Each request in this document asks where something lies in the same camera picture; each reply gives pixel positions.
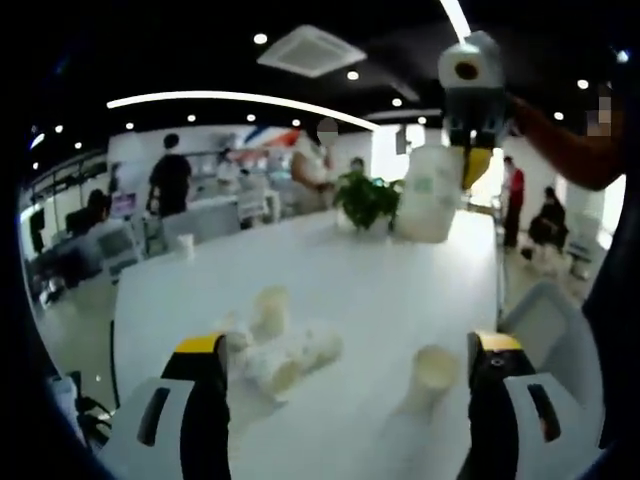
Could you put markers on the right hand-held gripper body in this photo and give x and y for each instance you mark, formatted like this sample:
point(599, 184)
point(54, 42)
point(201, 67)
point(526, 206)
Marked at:
point(485, 55)

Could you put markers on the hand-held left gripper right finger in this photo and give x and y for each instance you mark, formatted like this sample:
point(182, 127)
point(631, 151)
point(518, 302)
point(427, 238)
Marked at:
point(492, 425)

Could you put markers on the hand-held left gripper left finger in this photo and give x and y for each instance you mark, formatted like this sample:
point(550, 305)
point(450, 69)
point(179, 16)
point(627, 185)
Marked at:
point(205, 425)

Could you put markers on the white paper cup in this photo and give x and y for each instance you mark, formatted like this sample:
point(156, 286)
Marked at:
point(432, 375)
point(186, 247)
point(430, 200)

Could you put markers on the pile of white cups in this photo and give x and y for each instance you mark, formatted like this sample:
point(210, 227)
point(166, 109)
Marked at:
point(280, 370)

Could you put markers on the curved ceiling light strip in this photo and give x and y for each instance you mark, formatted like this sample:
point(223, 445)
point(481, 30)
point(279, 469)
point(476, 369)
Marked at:
point(457, 17)
point(225, 93)

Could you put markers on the black hanging screen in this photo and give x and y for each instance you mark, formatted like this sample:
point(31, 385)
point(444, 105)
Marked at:
point(401, 141)

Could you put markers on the white plastic chair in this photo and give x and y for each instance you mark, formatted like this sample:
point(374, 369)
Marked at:
point(550, 325)

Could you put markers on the green potted plant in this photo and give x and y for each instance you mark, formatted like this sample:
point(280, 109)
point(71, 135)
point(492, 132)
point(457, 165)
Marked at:
point(367, 200)

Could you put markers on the black tripod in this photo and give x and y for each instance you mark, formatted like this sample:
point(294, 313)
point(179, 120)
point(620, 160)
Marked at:
point(77, 387)

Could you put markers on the person's black shirt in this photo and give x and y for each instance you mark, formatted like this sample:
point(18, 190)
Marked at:
point(617, 350)

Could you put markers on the white table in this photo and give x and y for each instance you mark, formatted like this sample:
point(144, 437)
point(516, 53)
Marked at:
point(350, 280)

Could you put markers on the ceiling air conditioner vent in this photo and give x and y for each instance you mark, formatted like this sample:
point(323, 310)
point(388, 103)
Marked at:
point(310, 50)

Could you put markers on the grey low partition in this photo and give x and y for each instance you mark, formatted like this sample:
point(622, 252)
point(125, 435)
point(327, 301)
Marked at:
point(200, 225)

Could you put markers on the white office chair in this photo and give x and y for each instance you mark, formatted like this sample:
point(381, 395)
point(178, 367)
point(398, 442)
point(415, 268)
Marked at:
point(117, 245)

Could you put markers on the white slatted chair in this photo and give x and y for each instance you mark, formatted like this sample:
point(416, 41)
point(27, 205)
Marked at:
point(252, 205)

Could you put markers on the group of ceiling spotlights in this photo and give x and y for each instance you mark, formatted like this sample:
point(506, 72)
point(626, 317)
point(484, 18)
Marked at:
point(260, 38)

